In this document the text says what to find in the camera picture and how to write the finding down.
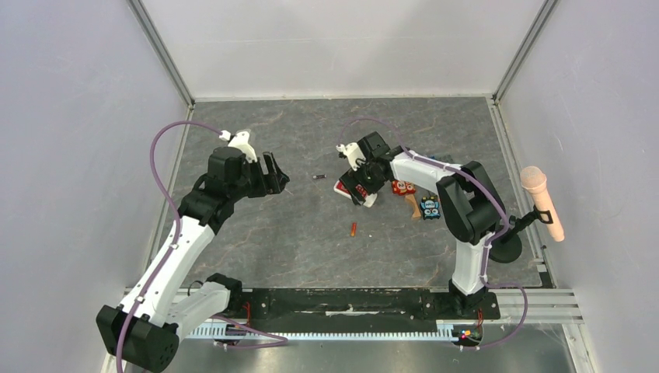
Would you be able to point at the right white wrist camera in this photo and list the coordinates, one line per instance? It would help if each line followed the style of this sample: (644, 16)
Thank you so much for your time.
(353, 154)

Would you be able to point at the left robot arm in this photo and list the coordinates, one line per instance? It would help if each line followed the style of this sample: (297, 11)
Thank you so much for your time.
(146, 327)

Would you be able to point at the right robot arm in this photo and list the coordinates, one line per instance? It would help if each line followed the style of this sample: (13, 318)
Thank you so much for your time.
(469, 203)

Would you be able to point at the black microphone stand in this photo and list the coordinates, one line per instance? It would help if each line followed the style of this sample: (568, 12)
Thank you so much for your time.
(508, 247)

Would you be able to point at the pink microphone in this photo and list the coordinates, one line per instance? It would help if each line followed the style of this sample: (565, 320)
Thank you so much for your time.
(534, 181)

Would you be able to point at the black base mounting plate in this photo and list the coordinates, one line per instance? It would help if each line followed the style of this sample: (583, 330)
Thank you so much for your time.
(356, 310)

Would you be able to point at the grey lego baseplate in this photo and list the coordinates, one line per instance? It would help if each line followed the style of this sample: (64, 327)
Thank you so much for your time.
(442, 159)

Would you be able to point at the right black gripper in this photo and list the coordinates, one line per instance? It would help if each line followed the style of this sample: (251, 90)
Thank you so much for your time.
(361, 182)

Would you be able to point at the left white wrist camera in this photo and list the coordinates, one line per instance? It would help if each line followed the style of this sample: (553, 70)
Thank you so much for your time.
(241, 141)

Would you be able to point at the wooden block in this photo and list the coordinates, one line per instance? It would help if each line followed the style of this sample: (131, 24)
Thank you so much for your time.
(412, 202)

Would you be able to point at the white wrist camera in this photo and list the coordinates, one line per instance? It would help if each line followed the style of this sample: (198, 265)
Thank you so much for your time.
(353, 154)
(241, 141)

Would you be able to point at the blue owl number block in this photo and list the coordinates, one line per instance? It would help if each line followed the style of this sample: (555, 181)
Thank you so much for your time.
(430, 208)

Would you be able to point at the red owl number block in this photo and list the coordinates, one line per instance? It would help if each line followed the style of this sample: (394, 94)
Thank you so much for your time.
(402, 188)

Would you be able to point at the white slotted cable duct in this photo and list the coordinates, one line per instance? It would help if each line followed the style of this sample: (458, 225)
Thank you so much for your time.
(219, 330)

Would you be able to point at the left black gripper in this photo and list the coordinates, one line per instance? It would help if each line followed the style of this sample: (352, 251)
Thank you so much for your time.
(271, 183)

